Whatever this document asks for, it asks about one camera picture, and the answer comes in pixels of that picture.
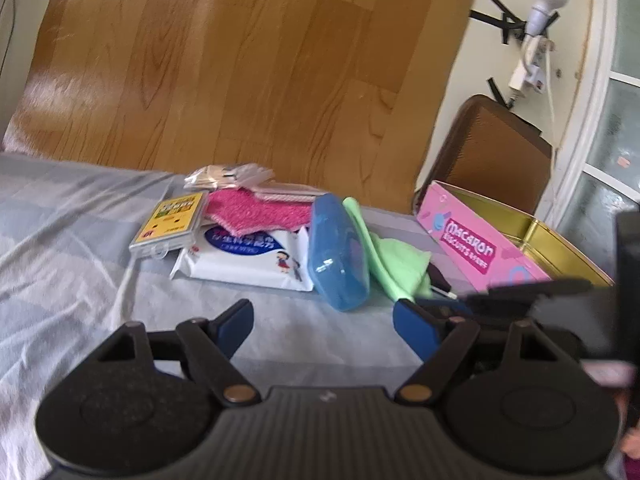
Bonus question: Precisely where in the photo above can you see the green microfiber cloth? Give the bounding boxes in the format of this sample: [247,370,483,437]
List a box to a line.
[343,197,433,301]

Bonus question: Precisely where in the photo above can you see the white wet wipes pack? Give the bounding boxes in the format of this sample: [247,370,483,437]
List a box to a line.
[170,224,314,292]

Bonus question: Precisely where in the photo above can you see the pink macaron biscuit tin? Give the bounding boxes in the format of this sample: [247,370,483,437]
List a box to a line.
[416,181,613,292]

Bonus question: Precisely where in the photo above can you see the blue plastic case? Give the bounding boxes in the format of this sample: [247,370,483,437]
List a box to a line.
[307,193,370,312]

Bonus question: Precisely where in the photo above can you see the pink towel cloth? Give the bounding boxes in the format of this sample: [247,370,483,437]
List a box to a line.
[203,188,311,236]

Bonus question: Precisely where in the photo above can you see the yellow card box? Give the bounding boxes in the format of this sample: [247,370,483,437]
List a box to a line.
[129,191,208,259]

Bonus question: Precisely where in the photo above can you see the grey blue bed sheet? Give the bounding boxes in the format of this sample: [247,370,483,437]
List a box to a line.
[0,152,482,480]

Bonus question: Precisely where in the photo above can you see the clear plastic packet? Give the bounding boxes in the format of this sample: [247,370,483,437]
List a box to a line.
[183,162,274,191]

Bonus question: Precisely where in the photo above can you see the white power adapter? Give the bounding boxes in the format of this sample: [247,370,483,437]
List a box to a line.
[509,35,553,99]

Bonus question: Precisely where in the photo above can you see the wood pattern board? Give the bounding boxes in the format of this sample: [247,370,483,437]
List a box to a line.
[4,0,473,212]

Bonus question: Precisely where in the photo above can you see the white power cable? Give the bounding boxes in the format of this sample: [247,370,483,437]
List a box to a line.
[543,44,560,172]

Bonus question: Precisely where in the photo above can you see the white door frame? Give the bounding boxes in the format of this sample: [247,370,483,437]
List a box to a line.
[538,0,639,229]

